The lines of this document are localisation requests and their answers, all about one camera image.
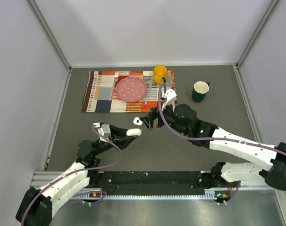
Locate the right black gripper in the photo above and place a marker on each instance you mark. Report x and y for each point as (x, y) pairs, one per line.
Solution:
(153, 113)

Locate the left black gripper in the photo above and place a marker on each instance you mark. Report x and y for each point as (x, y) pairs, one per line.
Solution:
(123, 141)

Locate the white oval charging case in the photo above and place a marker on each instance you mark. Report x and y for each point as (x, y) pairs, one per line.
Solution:
(134, 132)

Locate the dark green white mug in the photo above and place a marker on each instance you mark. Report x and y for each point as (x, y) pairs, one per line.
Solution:
(200, 90)

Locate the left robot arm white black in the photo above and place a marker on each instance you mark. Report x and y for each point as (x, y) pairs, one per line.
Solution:
(39, 205)

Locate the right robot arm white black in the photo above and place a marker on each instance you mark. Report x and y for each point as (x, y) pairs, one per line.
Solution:
(265, 163)

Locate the pink dotted plate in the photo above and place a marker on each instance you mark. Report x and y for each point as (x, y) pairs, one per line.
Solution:
(131, 89)

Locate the grey knife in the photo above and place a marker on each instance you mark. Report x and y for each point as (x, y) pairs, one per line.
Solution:
(149, 89)

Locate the colourful checked placemat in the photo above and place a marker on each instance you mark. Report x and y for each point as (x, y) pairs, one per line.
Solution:
(96, 98)

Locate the yellow glass mug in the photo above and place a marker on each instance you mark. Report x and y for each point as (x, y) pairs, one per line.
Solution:
(160, 74)

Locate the grey fork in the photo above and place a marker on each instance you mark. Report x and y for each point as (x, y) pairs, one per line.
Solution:
(116, 76)

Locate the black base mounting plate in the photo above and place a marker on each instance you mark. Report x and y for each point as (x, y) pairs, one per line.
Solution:
(153, 182)

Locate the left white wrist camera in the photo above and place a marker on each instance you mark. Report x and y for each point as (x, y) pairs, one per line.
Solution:
(103, 130)

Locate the white slotted cable duct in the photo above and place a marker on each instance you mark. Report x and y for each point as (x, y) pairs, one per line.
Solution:
(208, 195)

